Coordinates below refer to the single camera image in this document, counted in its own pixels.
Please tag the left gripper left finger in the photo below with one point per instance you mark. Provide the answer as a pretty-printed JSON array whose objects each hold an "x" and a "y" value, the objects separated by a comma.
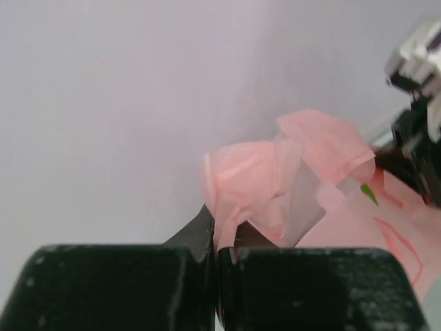
[{"x": 169, "y": 286}]

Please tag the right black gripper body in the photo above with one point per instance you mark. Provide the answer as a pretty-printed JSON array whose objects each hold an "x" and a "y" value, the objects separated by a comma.
[{"x": 412, "y": 156}]

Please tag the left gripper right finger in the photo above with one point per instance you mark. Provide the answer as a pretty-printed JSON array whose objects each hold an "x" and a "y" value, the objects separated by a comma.
[{"x": 263, "y": 287}]

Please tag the pink plastic bag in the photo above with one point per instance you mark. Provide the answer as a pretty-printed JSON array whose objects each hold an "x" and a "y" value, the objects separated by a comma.
[{"x": 317, "y": 185}]

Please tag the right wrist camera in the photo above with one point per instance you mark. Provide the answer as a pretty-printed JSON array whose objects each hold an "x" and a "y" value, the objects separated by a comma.
[{"x": 414, "y": 66}]

